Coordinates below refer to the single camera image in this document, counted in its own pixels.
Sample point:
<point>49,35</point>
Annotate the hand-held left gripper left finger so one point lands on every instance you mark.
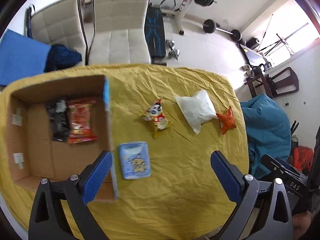
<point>96,180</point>

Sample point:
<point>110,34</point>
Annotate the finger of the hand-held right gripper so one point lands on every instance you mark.
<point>280,167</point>

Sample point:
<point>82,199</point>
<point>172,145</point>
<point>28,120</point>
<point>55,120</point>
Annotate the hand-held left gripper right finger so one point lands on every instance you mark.
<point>228,177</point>

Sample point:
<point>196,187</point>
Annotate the blue tissue pack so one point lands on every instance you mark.
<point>135,161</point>

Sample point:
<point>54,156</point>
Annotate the cardboard box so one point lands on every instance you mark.
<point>37,160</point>

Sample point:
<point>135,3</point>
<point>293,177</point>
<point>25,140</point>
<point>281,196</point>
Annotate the orange plastic bag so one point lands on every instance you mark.
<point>303,157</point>

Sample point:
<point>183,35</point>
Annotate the teal blanket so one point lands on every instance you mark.
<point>267,130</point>

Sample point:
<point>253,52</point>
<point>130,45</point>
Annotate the yellow tablecloth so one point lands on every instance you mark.
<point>180,192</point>

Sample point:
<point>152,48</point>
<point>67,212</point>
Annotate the orange snack packet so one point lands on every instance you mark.
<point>226,121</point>

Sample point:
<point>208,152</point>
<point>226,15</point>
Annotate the red snack packet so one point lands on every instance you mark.
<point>81,122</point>

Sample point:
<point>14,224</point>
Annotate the black packet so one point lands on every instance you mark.
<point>58,122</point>

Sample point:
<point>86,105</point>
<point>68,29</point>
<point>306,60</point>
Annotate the white pillow bag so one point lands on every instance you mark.
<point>197,108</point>

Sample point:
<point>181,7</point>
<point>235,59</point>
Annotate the dark wooden chair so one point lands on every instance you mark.
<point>285,82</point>

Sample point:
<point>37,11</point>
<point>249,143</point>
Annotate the panda print snack packet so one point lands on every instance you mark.
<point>156,117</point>

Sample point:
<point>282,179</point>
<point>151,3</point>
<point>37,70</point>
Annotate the dark wooden side table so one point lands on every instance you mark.
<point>257,82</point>

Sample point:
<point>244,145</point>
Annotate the pair of shoes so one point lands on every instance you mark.
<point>248,70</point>

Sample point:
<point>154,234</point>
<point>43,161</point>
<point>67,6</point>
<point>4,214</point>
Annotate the black bag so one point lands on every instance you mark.
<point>253,43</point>

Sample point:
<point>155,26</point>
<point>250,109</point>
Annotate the dark blue cloth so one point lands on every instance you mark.
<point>61,57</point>

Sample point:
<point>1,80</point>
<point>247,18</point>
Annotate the chrome dumbbell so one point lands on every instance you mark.
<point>170,43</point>
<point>174,53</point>

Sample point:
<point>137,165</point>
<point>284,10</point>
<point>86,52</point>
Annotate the blue mat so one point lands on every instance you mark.
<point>22,57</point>

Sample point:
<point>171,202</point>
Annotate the white padded chair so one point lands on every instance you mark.
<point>120,30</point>
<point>58,27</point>

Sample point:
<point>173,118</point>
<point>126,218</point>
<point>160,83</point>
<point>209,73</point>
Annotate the short barbell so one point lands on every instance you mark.
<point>208,26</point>

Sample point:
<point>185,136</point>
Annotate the black blue weight bench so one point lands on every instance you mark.
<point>155,35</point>

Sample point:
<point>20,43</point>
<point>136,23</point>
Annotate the wooden stool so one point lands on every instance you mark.
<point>87,7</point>

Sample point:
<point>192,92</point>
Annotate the white barbell rack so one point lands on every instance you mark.
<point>185,3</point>

